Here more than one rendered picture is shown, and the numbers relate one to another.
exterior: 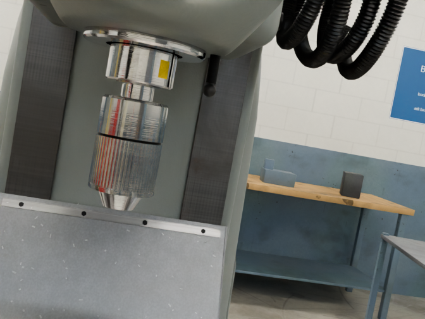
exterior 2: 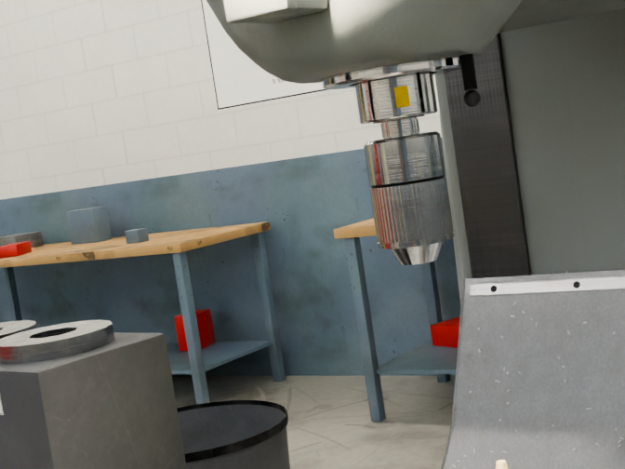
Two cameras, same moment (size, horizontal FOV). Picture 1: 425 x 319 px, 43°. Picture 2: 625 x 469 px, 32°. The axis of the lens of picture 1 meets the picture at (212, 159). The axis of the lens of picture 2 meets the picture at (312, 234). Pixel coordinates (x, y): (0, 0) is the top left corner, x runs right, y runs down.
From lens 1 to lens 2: 0.38 m
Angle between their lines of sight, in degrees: 44
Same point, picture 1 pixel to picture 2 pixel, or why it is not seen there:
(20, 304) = (511, 422)
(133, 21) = (315, 72)
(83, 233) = (579, 314)
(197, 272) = not seen: outside the picture
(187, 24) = (356, 56)
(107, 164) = (378, 218)
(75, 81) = (515, 100)
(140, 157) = (405, 201)
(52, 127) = (503, 173)
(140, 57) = (372, 94)
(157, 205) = not seen: outside the picture
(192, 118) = not seen: outside the picture
